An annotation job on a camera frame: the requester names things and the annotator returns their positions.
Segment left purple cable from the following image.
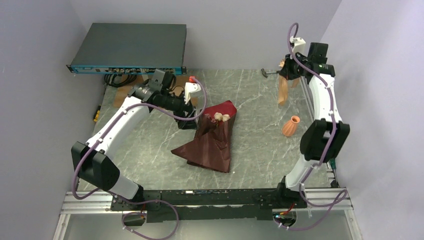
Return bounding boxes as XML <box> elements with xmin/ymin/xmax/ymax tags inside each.
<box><xmin>71</xmin><ymin>77</ymin><xmax>208</xmax><ymax>240</ymax></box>

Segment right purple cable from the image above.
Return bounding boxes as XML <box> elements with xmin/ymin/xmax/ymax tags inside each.
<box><xmin>272</xmin><ymin>22</ymin><xmax>349</xmax><ymax>232</ymax></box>

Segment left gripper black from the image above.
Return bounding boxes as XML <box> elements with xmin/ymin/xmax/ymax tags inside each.
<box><xmin>161</xmin><ymin>91</ymin><xmax>199</xmax><ymax>130</ymax></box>

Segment yellow black tool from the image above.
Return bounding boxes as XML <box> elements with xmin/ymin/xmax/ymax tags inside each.
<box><xmin>93</xmin><ymin>105</ymin><xmax>101</xmax><ymax>123</ymax></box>

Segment purple cable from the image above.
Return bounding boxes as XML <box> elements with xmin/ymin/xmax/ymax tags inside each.
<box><xmin>71</xmin><ymin>77</ymin><xmax>208</xmax><ymax>240</ymax></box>
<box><xmin>272</xmin><ymin>22</ymin><xmax>349</xmax><ymax>232</ymax></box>

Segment orange ribbed ceramic vase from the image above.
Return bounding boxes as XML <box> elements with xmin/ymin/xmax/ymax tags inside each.
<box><xmin>281</xmin><ymin>115</ymin><xmax>300</xmax><ymax>137</ymax></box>

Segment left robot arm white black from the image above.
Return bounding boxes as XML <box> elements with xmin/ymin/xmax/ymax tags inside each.
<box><xmin>71</xmin><ymin>69</ymin><xmax>207</xmax><ymax>210</ymax></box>

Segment aluminium rail frame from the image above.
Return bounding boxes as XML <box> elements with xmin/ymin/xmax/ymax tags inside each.
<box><xmin>52</xmin><ymin>68</ymin><xmax>360</xmax><ymax>240</ymax></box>

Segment hammer with black handle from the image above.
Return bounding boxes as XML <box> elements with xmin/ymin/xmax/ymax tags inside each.
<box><xmin>260</xmin><ymin>68</ymin><xmax>280</xmax><ymax>79</ymax></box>

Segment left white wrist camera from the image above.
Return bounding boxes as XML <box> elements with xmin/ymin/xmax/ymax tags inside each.
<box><xmin>183</xmin><ymin>76</ymin><xmax>203</xmax><ymax>105</ymax></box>

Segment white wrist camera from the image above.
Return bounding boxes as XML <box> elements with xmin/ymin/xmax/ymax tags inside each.
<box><xmin>183</xmin><ymin>76</ymin><xmax>203</xmax><ymax>105</ymax></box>
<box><xmin>289</xmin><ymin>36</ymin><xmax>306</xmax><ymax>55</ymax></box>

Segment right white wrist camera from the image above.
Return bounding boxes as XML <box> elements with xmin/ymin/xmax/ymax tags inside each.
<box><xmin>289</xmin><ymin>36</ymin><xmax>306</xmax><ymax>55</ymax></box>

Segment green handled screwdriver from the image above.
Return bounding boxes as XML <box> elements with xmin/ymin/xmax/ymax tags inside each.
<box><xmin>328</xmin><ymin>158</ymin><xmax>339</xmax><ymax>188</ymax></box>

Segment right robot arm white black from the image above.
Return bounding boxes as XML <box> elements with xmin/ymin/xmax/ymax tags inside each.
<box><xmin>275</xmin><ymin>38</ymin><xmax>350</xmax><ymax>208</ymax></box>

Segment tan satin ribbon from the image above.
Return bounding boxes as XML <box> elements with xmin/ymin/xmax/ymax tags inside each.
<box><xmin>278</xmin><ymin>59</ymin><xmax>301</xmax><ymax>106</ymax></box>

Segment maroon paper bouquet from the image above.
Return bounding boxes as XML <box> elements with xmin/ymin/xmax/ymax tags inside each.
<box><xmin>171</xmin><ymin>100</ymin><xmax>237</xmax><ymax>173</ymax></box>

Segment black coiled cables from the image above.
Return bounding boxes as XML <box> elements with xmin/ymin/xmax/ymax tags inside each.
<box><xmin>104</xmin><ymin>73</ymin><xmax>138</xmax><ymax>89</ymax></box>

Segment wooden board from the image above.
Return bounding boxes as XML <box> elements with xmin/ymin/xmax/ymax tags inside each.
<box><xmin>112</xmin><ymin>75</ymin><xmax>190</xmax><ymax>108</ymax></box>

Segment grey blue network switch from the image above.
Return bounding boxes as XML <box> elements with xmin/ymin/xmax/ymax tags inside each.
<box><xmin>67</xmin><ymin>22</ymin><xmax>187</xmax><ymax>75</ymax></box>

